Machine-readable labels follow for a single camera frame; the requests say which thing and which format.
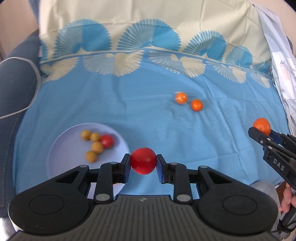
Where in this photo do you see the small orange kumquat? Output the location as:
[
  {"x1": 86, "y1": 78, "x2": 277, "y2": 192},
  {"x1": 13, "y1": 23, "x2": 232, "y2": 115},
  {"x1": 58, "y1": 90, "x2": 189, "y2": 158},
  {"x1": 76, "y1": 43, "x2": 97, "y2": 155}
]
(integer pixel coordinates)
[
  {"x1": 175, "y1": 92, "x2": 188, "y2": 105},
  {"x1": 191, "y1": 99, "x2": 203, "y2": 111},
  {"x1": 252, "y1": 118, "x2": 271, "y2": 136}
]

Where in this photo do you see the small tan longan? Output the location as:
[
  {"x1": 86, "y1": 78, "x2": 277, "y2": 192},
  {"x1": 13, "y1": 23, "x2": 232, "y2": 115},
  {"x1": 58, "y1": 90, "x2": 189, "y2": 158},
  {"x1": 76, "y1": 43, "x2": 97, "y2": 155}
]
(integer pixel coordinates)
[
  {"x1": 91, "y1": 141, "x2": 104, "y2": 154},
  {"x1": 85, "y1": 151, "x2": 98, "y2": 163}
]

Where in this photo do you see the red cherry tomato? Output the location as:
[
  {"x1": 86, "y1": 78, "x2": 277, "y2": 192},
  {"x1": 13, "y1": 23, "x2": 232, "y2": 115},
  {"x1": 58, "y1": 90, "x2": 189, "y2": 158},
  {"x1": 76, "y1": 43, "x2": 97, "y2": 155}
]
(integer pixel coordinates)
[
  {"x1": 130, "y1": 148, "x2": 157, "y2": 175},
  {"x1": 100, "y1": 134, "x2": 114, "y2": 149}
]

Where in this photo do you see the large yellow-brown longan fruit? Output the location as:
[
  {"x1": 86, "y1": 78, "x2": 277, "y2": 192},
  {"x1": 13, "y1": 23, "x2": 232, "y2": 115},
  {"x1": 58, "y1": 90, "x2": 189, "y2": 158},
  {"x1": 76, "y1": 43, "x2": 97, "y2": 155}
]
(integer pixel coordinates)
[{"x1": 89, "y1": 132, "x2": 100, "y2": 142}]

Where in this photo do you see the small orange kumquat back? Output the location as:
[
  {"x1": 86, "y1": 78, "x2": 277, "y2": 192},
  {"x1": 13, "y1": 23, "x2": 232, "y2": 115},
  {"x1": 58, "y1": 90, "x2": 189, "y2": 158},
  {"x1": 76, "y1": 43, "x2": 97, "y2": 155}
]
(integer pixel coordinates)
[{"x1": 175, "y1": 92, "x2": 188, "y2": 105}]

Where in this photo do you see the person's right hand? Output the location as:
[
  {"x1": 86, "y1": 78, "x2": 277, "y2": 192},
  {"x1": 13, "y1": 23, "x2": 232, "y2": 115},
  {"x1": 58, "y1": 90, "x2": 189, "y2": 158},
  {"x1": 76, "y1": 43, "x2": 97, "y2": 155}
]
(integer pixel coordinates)
[{"x1": 278, "y1": 183, "x2": 296, "y2": 213}]

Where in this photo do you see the red cherry tomato on plate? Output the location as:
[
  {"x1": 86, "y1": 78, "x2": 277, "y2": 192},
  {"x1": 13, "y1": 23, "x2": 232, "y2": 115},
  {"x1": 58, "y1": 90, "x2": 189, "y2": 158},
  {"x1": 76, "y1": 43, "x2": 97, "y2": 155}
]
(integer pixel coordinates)
[{"x1": 100, "y1": 134, "x2": 114, "y2": 149}]

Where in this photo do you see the grey fluffy cushion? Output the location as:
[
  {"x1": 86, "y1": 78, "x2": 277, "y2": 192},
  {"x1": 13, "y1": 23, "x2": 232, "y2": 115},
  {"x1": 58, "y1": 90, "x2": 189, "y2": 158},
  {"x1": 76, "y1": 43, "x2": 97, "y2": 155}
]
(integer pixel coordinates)
[{"x1": 250, "y1": 181, "x2": 280, "y2": 207}]

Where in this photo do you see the white floral bedding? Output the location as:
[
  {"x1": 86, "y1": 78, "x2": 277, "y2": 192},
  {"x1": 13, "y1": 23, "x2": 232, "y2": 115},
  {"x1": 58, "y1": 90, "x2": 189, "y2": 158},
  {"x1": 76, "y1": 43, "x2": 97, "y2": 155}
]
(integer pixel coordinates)
[{"x1": 254, "y1": 4, "x2": 295, "y2": 135}]

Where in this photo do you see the blue patterned bed sheet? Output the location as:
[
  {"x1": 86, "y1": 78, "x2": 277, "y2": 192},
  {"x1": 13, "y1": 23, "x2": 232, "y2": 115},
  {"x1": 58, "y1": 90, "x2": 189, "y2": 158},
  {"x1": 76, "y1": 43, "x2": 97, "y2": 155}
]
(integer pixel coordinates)
[{"x1": 14, "y1": 1, "x2": 288, "y2": 193}]

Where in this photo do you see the white charging cable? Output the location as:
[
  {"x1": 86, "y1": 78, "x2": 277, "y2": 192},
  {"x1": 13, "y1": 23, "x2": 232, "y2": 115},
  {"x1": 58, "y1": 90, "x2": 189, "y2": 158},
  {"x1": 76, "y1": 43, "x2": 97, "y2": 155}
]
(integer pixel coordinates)
[{"x1": 0, "y1": 56, "x2": 42, "y2": 120}]

